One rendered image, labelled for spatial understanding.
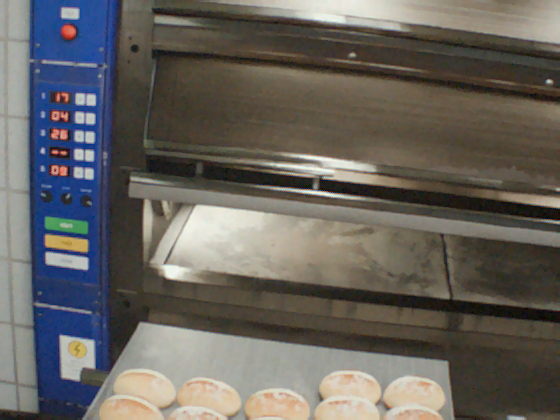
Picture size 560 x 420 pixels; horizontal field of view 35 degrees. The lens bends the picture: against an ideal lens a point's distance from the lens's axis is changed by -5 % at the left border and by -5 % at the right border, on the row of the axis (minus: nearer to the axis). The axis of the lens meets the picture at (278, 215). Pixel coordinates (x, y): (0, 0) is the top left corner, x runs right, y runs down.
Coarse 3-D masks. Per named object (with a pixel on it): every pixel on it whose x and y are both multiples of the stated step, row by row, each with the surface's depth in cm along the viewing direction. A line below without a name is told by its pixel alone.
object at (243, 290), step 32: (160, 288) 181; (192, 288) 180; (224, 288) 179; (256, 288) 179; (288, 288) 181; (320, 288) 182; (384, 320) 178; (416, 320) 178; (448, 320) 177; (480, 320) 176; (512, 320) 176; (544, 320) 175
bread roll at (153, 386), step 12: (132, 372) 138; (144, 372) 138; (156, 372) 139; (120, 384) 138; (132, 384) 137; (144, 384) 137; (156, 384) 137; (168, 384) 138; (144, 396) 136; (156, 396) 136; (168, 396) 137
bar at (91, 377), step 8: (88, 368) 147; (80, 376) 146; (88, 376) 146; (96, 376) 146; (104, 376) 146; (88, 384) 147; (96, 384) 146; (456, 416) 143; (464, 416) 143; (472, 416) 143
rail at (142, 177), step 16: (144, 176) 157; (160, 176) 157; (176, 176) 157; (224, 192) 157; (240, 192) 157; (256, 192) 156; (272, 192) 156; (288, 192) 156; (304, 192) 156; (320, 192) 156; (368, 208) 155; (384, 208) 155; (400, 208) 155; (416, 208) 154; (432, 208) 154; (448, 208) 154; (496, 224) 154; (512, 224) 153; (528, 224) 153; (544, 224) 153
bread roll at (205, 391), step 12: (192, 384) 137; (204, 384) 137; (216, 384) 137; (228, 384) 139; (180, 396) 138; (192, 396) 136; (204, 396) 136; (216, 396) 136; (228, 396) 137; (216, 408) 136; (228, 408) 136
